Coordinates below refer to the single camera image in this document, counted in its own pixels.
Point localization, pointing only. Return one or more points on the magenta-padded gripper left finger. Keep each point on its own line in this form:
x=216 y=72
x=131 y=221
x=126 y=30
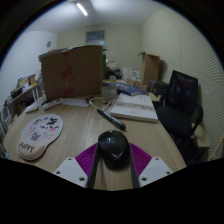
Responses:
x=70 y=170

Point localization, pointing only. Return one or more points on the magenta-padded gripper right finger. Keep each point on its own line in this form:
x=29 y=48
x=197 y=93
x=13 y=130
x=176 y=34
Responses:
x=155 y=170

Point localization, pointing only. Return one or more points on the black computer mouse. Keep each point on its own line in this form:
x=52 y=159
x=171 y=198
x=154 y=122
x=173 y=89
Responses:
x=113 y=145

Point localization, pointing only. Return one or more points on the cartoon print mouse pad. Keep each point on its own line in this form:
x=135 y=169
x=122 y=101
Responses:
x=40 y=135

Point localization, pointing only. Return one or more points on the black office chair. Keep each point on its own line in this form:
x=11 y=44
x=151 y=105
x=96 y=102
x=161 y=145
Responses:
x=176 y=116

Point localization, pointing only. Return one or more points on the black marker pen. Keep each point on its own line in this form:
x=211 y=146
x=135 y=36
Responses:
x=111 y=119

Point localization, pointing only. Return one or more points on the white book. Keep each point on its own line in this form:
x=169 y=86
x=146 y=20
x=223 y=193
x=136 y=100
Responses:
x=135 y=106

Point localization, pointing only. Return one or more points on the white paper sheet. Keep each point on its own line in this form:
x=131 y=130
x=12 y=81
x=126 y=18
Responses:
x=76 y=102

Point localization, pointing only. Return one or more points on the plain white remote control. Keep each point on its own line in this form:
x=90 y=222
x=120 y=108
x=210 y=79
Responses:
x=34 y=106

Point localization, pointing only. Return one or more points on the blue book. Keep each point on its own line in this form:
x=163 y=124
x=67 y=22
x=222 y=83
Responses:
x=133 y=90

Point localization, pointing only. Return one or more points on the clear plastic container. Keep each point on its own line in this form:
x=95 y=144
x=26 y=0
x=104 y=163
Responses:
x=109 y=91

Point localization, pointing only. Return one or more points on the cluttered shelf unit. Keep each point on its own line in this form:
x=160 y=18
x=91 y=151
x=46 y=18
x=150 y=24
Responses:
x=18 y=96

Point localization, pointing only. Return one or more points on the large brown cardboard box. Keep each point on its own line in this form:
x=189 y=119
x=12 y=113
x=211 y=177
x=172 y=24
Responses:
x=75 y=71

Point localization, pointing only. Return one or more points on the open brown cardboard box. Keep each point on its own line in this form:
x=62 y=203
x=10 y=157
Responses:
x=150 y=68

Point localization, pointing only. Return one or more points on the ceiling tube light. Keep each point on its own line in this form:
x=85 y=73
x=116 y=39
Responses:
x=82 y=9

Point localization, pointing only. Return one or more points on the wall air vent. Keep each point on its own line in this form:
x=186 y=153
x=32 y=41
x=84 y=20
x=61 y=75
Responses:
x=95 y=36

